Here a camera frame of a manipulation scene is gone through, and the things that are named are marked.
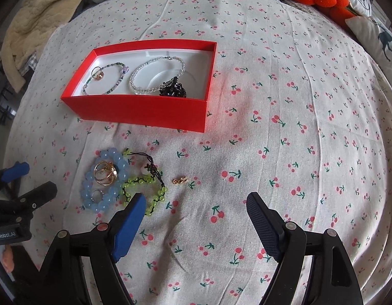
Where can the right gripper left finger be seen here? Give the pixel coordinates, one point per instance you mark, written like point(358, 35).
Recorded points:
point(61, 276)

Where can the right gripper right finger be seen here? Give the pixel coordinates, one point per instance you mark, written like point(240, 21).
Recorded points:
point(332, 279)

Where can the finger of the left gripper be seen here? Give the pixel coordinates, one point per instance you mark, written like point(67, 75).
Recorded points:
point(18, 170)
point(26, 204)

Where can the gold interlocked rings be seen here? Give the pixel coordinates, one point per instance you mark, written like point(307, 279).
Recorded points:
point(105, 173)

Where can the small gold earring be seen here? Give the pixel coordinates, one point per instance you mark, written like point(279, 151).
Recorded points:
point(179, 181)

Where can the red jewelry box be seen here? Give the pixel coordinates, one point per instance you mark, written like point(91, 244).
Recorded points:
point(120, 83)

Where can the black bead jewelry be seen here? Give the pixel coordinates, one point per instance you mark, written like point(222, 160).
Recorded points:
point(172, 88)

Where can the person's left hand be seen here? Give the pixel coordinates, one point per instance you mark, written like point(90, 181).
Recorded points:
point(7, 259)

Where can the beige quilted blanket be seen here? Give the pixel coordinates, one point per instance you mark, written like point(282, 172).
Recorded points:
point(29, 31)

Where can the cherry print bed sheet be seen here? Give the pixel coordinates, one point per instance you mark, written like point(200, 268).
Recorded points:
point(297, 112)

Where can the deer print pillow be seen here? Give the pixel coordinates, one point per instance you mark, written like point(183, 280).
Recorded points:
point(376, 40)

